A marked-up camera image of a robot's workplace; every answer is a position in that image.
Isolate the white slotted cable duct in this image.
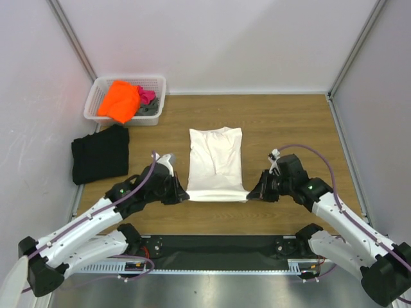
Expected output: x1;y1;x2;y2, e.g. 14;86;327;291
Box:
78;259;146;274

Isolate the grey t-shirt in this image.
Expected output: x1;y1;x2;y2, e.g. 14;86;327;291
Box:
135;98;159;117

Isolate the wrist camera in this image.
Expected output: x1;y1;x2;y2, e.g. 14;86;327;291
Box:
268;149;281;176
152;152;176;176

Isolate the orange t-shirt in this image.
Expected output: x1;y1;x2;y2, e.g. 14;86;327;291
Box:
97;80;141;124

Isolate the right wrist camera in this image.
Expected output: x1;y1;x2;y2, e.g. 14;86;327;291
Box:
268;149;281;176

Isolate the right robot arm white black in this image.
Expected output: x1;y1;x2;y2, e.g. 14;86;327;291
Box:
247;150;410;307

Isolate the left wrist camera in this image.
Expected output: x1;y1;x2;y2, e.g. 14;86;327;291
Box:
152;152;176;176

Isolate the black folded t-shirt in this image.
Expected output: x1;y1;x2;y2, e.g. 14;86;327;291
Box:
71;124;130;185

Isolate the pink t-shirt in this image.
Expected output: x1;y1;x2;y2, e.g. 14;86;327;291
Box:
137;85;156;105

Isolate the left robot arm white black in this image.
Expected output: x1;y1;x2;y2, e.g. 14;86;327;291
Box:
18;154;189;297

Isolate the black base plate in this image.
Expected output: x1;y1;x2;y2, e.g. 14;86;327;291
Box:
136;235;318;271

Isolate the white Coca-Cola t-shirt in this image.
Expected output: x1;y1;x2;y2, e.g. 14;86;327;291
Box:
186;127;248;202

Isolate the white plastic basket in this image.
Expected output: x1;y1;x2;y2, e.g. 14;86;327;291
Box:
83;75;167;126

